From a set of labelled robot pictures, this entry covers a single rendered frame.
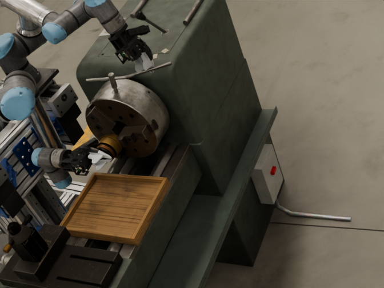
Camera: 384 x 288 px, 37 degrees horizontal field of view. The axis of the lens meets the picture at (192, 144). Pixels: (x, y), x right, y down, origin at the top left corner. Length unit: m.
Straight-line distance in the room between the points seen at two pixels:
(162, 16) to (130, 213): 0.87
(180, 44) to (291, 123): 1.56
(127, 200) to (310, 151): 1.50
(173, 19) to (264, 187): 0.97
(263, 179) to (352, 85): 1.25
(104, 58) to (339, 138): 1.63
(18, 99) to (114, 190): 0.53
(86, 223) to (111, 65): 0.63
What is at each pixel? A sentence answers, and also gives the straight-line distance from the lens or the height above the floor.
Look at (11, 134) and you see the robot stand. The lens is 2.64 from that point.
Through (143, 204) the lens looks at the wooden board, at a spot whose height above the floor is 0.88.
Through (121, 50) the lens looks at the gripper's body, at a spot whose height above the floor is 1.43.
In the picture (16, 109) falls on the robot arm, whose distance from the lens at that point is 2.15.
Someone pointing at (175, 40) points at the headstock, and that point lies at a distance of 2.32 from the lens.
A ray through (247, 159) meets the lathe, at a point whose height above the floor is 0.54.
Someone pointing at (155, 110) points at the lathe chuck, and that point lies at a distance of 2.20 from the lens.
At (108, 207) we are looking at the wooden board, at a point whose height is 0.88.
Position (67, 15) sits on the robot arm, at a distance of 2.06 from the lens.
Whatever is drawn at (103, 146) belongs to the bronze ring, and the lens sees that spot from 2.18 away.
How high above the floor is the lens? 2.35
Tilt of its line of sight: 38 degrees down
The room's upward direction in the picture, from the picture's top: 24 degrees counter-clockwise
